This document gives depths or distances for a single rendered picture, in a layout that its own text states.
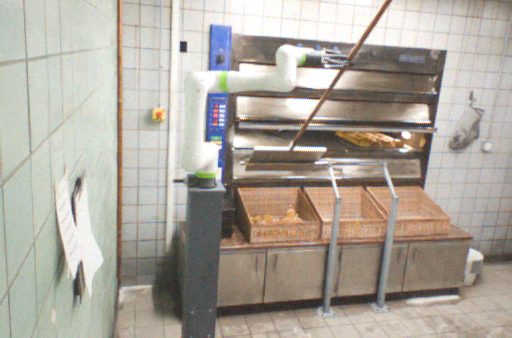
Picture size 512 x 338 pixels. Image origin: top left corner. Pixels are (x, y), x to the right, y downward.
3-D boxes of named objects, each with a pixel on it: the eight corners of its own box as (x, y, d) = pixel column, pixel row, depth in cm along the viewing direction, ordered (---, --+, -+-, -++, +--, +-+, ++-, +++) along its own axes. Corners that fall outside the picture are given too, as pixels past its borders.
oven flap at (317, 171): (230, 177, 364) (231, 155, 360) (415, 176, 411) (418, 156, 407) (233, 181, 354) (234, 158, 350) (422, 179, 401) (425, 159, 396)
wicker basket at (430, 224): (361, 215, 395) (364, 186, 389) (414, 213, 411) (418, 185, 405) (391, 237, 350) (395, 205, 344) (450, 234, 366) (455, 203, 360)
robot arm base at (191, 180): (173, 189, 237) (173, 179, 236) (171, 181, 251) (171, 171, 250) (220, 188, 244) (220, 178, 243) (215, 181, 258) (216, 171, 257)
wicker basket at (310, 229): (234, 218, 364) (236, 187, 358) (296, 216, 380) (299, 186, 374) (249, 244, 319) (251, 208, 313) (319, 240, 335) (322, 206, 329)
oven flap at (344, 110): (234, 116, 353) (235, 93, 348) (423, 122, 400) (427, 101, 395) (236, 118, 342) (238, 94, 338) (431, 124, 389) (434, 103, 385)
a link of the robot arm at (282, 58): (280, 42, 213) (273, 46, 224) (279, 67, 214) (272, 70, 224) (306, 44, 217) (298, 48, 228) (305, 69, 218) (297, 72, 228)
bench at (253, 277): (176, 283, 367) (178, 219, 354) (423, 266, 430) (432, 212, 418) (182, 324, 314) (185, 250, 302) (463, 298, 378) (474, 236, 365)
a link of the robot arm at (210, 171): (187, 177, 242) (189, 144, 238) (201, 170, 256) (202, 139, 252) (208, 181, 238) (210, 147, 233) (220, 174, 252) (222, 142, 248)
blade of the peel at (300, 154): (326, 150, 320) (325, 147, 321) (254, 149, 305) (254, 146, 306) (309, 171, 350) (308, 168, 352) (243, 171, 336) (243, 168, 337)
